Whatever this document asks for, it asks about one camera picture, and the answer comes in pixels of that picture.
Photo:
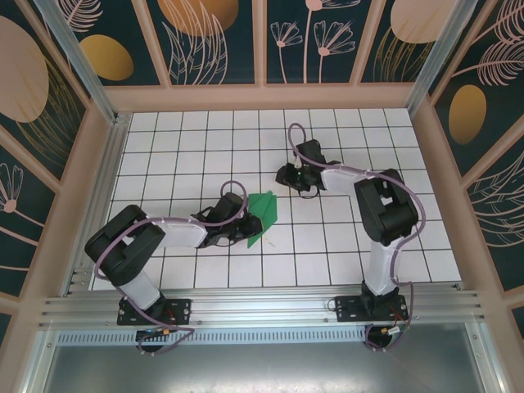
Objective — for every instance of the green paper sheet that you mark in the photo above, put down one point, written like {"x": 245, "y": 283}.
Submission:
{"x": 268, "y": 209}

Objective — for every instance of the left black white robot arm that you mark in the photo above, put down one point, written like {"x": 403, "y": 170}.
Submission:
{"x": 123, "y": 249}

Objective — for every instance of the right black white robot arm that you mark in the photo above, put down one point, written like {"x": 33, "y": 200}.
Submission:
{"x": 389, "y": 209}

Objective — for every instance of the metal sheet panel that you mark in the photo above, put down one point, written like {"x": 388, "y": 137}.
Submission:
{"x": 262, "y": 368}

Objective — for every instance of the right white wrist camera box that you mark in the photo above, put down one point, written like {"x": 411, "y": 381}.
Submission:
{"x": 297, "y": 164}

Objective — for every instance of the aluminium mounting rail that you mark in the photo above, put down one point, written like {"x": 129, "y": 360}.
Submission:
{"x": 262, "y": 303}

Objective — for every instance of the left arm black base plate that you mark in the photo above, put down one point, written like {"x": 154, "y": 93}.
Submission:
{"x": 180, "y": 311}

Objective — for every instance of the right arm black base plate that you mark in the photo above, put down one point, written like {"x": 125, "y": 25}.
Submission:
{"x": 348, "y": 309}

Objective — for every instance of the aluminium side rail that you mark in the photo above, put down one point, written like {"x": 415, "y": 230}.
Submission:
{"x": 111, "y": 163}

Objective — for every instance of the aluminium frame post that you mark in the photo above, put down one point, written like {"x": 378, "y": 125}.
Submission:
{"x": 440, "y": 61}
{"x": 81, "y": 61}

